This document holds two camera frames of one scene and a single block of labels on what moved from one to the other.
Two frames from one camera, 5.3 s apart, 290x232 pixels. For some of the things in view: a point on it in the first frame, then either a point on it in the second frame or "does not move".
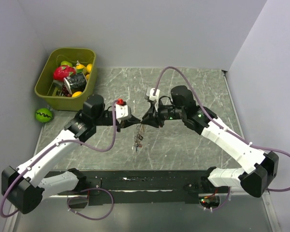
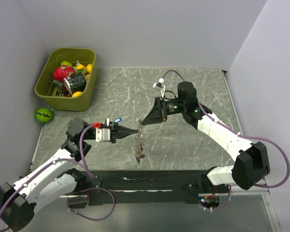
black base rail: (107, 187) does not move
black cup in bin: (76, 82) does not move
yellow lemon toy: (89, 67) does not move
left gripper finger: (132, 121) to (122, 130)
